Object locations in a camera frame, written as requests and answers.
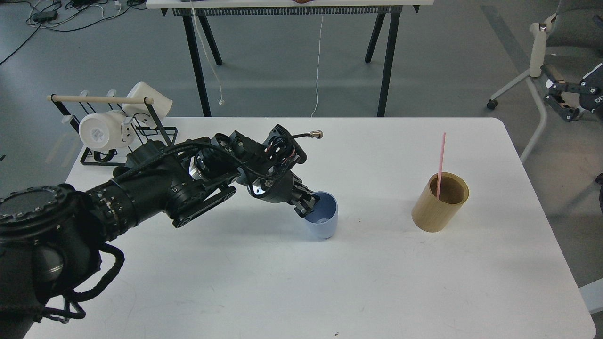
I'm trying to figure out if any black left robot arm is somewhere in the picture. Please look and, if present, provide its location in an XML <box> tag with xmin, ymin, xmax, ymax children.
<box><xmin>0</xmin><ymin>125</ymin><xmax>320</xmax><ymax>339</ymax></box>

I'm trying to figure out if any white hanging cable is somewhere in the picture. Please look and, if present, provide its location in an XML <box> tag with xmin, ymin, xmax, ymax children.
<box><xmin>310</xmin><ymin>14</ymin><xmax>325</xmax><ymax>118</ymax></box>

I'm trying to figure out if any pink chopstick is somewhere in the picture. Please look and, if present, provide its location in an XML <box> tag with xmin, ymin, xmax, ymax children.
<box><xmin>436</xmin><ymin>132</ymin><xmax>447</xmax><ymax>200</ymax></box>

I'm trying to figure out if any bamboo cylinder holder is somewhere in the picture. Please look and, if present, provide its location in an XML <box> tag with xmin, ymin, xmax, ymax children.
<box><xmin>411</xmin><ymin>172</ymin><xmax>470</xmax><ymax>233</ymax></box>

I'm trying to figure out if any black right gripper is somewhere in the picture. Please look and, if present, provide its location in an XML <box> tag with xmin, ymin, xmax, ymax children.
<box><xmin>544</xmin><ymin>64</ymin><xmax>603</xmax><ymax>123</ymax></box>

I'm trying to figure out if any background black-legged table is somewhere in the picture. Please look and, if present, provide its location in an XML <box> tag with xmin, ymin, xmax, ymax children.
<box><xmin>146</xmin><ymin>0</ymin><xmax>435</xmax><ymax>118</ymax></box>

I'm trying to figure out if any grey office chair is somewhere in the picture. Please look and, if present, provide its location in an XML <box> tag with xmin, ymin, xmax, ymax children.
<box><xmin>487</xmin><ymin>0</ymin><xmax>603</xmax><ymax>165</ymax></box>

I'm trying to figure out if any white hanging cord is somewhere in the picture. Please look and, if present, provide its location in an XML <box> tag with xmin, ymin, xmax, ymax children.
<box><xmin>190</xmin><ymin>0</ymin><xmax>225</xmax><ymax>105</ymax></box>

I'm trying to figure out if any white mug on rack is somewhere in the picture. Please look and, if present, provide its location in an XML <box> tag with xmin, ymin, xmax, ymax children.
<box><xmin>78</xmin><ymin>110</ymin><xmax>136</xmax><ymax>153</ymax></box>

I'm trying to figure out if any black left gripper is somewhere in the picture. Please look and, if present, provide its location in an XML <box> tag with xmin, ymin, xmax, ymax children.
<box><xmin>248</xmin><ymin>172</ymin><xmax>321</xmax><ymax>218</ymax></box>

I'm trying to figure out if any floor cables bundle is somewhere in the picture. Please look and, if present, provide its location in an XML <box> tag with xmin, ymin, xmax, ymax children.
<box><xmin>0</xmin><ymin>0</ymin><xmax>147</xmax><ymax>64</ymax></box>

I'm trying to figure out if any black wire cup rack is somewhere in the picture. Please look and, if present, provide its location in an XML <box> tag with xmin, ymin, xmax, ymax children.
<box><xmin>47</xmin><ymin>91</ymin><xmax>178</xmax><ymax>167</ymax></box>

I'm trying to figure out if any white cup on rack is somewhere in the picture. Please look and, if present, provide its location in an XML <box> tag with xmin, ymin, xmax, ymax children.
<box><xmin>123</xmin><ymin>82</ymin><xmax>173</xmax><ymax>124</ymax></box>

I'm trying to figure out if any blue plastic cup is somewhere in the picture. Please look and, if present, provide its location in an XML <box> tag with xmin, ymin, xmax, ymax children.
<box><xmin>303</xmin><ymin>191</ymin><xmax>338</xmax><ymax>240</ymax></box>

